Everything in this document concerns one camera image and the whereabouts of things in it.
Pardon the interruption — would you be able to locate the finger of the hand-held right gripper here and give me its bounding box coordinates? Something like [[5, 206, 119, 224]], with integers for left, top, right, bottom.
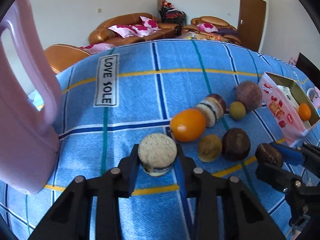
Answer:
[[270, 141, 320, 174], [255, 162, 320, 230]]

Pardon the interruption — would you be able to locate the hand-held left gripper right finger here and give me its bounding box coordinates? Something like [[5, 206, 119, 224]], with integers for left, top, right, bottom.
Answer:
[[174, 142, 287, 240]]

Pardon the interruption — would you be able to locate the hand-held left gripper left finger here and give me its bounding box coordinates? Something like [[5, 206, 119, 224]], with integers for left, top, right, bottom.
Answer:
[[27, 144, 140, 240]]

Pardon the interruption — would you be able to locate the dark brown round fruit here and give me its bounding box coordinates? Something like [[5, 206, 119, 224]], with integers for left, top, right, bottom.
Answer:
[[222, 128, 251, 162], [255, 142, 284, 168]]

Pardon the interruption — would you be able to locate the layered chocolate sandwich cake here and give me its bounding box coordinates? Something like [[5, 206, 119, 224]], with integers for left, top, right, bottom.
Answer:
[[137, 133, 178, 177], [195, 94, 227, 128]]

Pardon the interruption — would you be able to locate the yellow-brown round fruit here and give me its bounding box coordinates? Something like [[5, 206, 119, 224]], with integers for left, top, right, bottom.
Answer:
[[197, 134, 223, 162]]

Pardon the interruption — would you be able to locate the small orange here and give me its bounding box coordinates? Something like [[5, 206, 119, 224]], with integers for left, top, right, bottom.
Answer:
[[298, 102, 312, 121]]

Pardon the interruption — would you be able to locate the pink cardboard box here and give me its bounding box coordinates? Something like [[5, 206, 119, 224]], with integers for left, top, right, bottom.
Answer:
[[257, 71, 320, 147]]

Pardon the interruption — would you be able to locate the large orange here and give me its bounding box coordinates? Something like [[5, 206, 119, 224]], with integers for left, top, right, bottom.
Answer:
[[170, 109, 207, 142]]

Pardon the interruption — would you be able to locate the small yellow-green round fruit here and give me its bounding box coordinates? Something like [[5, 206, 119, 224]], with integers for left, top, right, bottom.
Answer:
[[229, 101, 247, 120]]

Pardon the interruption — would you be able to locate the purple-brown passion fruit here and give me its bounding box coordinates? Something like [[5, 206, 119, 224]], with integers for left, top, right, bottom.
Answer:
[[234, 80, 263, 112]]

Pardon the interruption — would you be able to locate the white cup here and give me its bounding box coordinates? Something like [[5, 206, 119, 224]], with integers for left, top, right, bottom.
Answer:
[[307, 87, 320, 108]]

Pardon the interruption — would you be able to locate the blue plaid blanket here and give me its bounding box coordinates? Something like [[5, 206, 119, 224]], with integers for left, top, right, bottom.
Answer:
[[0, 39, 320, 240]]

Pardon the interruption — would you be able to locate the white fabric label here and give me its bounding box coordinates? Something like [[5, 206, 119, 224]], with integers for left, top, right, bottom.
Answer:
[[93, 54, 120, 107]]

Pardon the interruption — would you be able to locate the pink plastic jug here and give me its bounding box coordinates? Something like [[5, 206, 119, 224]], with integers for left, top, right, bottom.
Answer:
[[0, 0, 63, 195]]

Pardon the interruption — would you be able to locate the pink floral cloth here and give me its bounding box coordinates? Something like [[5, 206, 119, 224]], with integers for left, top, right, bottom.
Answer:
[[80, 42, 115, 55]]

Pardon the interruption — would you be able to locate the purple blanket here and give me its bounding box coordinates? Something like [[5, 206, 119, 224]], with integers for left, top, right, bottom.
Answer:
[[217, 27, 238, 37]]

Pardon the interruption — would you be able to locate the brown wooden door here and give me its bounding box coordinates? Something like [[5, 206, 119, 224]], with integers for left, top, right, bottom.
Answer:
[[236, 0, 267, 53]]

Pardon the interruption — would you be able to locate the long brown leather sofa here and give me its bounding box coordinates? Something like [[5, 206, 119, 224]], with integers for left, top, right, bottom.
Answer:
[[89, 12, 182, 47]]

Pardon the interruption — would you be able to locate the coffee table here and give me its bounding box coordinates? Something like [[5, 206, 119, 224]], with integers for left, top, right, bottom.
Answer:
[[175, 32, 225, 41]]

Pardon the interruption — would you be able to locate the pink floral pillow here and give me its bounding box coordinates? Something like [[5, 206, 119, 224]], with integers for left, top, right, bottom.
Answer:
[[107, 25, 138, 38], [197, 22, 219, 33], [139, 16, 159, 29], [131, 24, 162, 37]]

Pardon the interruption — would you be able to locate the brown leather armchair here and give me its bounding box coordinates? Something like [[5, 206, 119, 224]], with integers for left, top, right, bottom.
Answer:
[[181, 16, 242, 45]]

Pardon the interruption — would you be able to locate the stack of black chairs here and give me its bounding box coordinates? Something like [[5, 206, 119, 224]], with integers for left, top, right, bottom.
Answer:
[[159, 6, 187, 27]]

